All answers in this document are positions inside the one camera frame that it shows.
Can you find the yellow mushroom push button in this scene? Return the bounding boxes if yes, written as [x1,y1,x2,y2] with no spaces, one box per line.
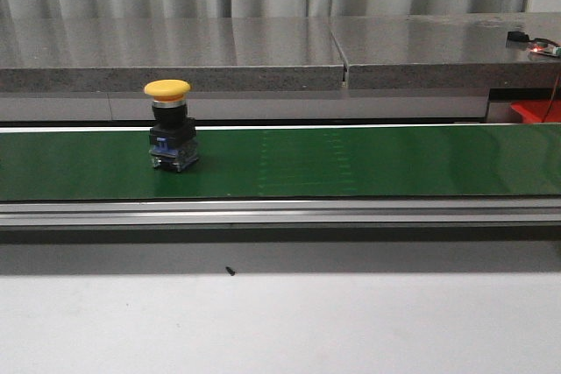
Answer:
[144,79,198,173]

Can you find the small black screw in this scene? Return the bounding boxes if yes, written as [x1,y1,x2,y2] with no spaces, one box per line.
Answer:
[225,266,236,276]

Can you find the grey stone slab right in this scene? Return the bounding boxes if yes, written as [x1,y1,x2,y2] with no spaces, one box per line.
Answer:
[330,12,560,89]

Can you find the grey stone slab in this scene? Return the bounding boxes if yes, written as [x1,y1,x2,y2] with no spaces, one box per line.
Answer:
[330,12,560,89]
[1,18,344,92]

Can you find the green conveyor belt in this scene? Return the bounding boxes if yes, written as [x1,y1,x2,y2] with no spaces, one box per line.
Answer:
[1,124,560,201]

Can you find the red plastic bin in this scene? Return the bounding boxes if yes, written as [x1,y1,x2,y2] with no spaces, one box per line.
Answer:
[510,100,561,123]

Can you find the grey stone slab left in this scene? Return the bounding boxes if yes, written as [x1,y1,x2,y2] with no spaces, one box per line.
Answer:
[1,18,344,92]

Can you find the black sensor module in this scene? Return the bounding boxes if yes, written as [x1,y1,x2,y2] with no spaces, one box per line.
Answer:
[507,31,529,43]

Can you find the green circuit board red LED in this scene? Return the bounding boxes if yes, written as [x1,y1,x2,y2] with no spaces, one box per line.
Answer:
[529,41,560,58]

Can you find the aluminium conveyor front rail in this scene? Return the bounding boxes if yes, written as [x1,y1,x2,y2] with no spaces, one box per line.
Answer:
[1,197,560,228]

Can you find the thin red wire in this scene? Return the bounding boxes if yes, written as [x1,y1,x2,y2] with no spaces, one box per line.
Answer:
[541,71,561,123]

